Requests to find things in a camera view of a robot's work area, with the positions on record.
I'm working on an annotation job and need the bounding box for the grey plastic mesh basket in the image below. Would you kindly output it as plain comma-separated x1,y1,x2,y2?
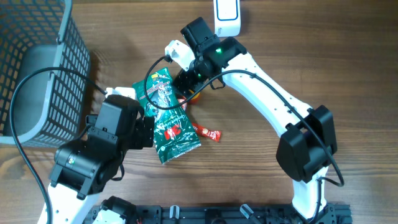
1,0,90,147

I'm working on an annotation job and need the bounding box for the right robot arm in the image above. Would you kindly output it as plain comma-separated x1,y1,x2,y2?
165,17,337,222

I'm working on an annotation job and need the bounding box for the sauce bottle green cap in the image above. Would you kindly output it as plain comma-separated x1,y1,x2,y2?
185,90,200,105

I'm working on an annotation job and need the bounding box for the red coffee stick sachet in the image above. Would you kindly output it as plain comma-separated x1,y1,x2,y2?
192,123,221,142

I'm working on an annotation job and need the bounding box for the dark green snack bag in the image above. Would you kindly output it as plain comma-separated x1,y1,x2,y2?
132,67,201,164

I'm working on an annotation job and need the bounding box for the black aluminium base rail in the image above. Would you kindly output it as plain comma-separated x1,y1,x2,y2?
136,203,353,224

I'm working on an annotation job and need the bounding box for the small red white candy pack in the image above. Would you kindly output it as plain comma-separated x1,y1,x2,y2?
177,98,187,111

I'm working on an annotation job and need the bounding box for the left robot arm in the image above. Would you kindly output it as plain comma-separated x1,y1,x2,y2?
39,95,154,223

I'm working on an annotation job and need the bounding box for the white barcode scanner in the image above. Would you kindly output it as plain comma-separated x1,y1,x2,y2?
213,0,241,37

